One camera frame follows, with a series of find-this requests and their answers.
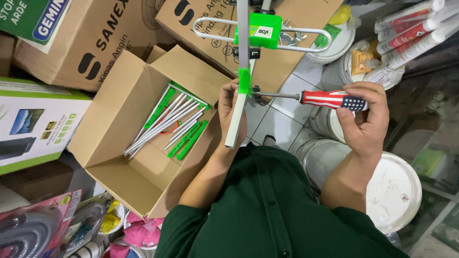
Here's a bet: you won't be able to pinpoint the person's left hand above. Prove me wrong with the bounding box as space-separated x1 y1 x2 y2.
218 79 248 148

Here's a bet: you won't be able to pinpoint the person's right hand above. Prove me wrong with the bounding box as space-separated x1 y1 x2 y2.
336 81 390 158

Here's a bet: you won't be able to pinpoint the flag pattern handle screwdriver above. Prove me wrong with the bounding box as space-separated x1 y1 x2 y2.
252 89 369 112

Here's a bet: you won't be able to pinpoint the silver antenna with green parts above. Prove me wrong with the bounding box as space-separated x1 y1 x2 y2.
192 0 333 148

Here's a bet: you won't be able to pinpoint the white plastic bucket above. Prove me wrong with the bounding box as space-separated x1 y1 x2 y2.
308 105 348 145

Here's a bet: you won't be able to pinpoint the orange rubber band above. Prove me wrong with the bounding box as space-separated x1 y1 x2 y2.
159 121 182 135

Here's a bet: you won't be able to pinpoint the white bucket with yellow packets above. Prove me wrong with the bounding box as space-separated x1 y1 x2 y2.
321 37 406 92

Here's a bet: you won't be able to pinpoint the glass display cabinet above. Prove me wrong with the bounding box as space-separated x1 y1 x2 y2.
384 45 459 258

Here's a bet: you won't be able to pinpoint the brown fan carton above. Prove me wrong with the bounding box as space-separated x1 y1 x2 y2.
13 0 177 92
155 0 344 105

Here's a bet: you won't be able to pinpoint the bundle of aluminium antenna rods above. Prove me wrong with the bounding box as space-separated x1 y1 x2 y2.
123 85 211 161

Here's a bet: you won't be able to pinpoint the large white lidded bucket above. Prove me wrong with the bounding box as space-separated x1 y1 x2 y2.
301 138 423 236

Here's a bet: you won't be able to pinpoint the white bucket with flat lid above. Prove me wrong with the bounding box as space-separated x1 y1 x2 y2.
304 14 356 65

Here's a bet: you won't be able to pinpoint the white red sealant tube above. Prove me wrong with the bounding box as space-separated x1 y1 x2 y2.
381 27 459 73
374 0 446 34
376 12 459 56

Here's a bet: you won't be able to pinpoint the green packet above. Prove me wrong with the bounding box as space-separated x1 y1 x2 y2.
313 23 343 49

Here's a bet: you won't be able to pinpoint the bag of metal brackets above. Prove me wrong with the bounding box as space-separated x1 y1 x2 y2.
279 19 308 47

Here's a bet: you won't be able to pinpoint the dark green shirt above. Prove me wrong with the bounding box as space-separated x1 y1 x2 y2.
154 143 410 258

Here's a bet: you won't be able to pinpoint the open brown cardboard box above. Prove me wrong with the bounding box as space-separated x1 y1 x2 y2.
67 44 234 219

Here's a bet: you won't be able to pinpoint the yellow plastic bag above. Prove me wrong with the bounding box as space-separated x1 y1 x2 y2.
328 4 353 26

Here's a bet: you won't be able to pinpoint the pink plastic bags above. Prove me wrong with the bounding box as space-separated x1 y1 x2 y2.
109 211 165 258

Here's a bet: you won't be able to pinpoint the small white tub yellow packets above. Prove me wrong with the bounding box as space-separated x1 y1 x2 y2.
98 199 126 236

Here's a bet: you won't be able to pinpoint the green and white antenna box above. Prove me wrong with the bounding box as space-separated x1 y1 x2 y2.
0 77 93 176

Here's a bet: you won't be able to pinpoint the plain brown carton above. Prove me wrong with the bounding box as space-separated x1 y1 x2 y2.
0 159 75 203

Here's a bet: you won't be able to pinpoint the green printed carton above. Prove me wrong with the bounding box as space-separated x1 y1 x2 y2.
0 0 73 55

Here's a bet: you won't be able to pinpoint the green plastic antenna bracket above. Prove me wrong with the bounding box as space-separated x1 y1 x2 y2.
143 87 176 130
166 121 203 158
175 120 209 161

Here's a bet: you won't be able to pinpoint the clear packaged grey hose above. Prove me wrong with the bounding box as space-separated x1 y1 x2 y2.
63 193 112 258

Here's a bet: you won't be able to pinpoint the red packaged grey hose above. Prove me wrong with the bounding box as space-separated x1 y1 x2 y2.
0 189 83 258

